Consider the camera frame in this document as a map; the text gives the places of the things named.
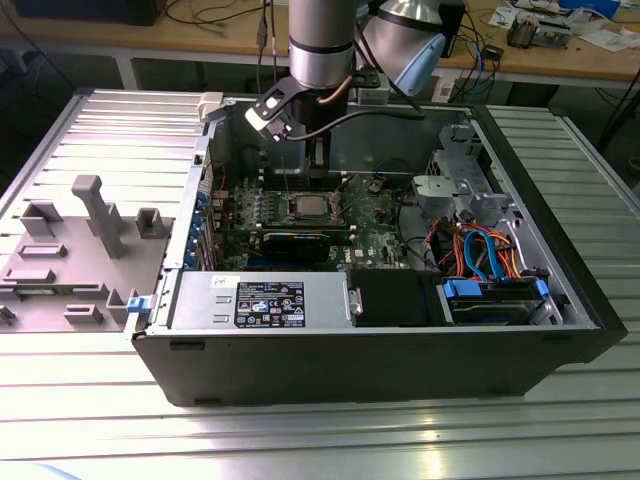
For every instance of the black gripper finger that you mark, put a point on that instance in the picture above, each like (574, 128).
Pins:
(325, 152)

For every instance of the CPU with silver top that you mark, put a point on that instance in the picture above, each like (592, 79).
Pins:
(310, 206)

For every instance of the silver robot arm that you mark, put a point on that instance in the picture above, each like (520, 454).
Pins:
(320, 30)

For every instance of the CPU socket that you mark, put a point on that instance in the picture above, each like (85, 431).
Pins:
(291, 209)

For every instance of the CPU cooler heatsink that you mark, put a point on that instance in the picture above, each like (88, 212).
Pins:
(522, 31)

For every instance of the round coin cell battery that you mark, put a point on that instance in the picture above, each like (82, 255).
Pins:
(374, 186)

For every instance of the green motherboard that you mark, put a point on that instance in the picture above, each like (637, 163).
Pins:
(370, 235)

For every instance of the black graphics card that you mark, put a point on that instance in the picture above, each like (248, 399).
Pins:
(295, 248)

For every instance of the silver drive cage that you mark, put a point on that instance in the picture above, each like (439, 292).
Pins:
(457, 150)

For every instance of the black plastic drive shroud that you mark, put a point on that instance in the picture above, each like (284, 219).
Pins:
(390, 300)

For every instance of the power supply rating label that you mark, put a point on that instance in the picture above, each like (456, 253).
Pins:
(270, 305)

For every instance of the black tower box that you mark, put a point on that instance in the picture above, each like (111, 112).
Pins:
(456, 30)

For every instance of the small black box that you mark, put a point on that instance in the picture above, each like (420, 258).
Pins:
(493, 52)

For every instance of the hard disk in blue carrier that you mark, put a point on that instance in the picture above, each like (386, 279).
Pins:
(460, 290)

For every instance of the silver power supply unit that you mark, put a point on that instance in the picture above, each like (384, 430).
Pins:
(195, 305)

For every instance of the black PC case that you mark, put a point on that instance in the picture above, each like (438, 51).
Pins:
(350, 370)

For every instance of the blue plastic latch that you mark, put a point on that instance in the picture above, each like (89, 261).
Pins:
(139, 305)

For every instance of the wooden workbench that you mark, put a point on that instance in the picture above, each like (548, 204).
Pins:
(550, 62)

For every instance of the black equipment case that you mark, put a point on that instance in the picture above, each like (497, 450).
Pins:
(85, 10)

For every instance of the silver metal device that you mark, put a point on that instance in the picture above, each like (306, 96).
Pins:
(555, 36)

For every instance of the grey parts rack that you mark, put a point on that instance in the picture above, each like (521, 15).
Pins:
(75, 280)

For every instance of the white paper sheets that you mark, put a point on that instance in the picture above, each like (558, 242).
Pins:
(602, 40)

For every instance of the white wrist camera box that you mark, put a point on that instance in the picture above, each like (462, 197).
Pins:
(260, 117)

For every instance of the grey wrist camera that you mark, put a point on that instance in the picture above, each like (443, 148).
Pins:
(375, 95)

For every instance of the silver metal bracket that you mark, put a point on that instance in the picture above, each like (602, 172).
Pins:
(435, 195)

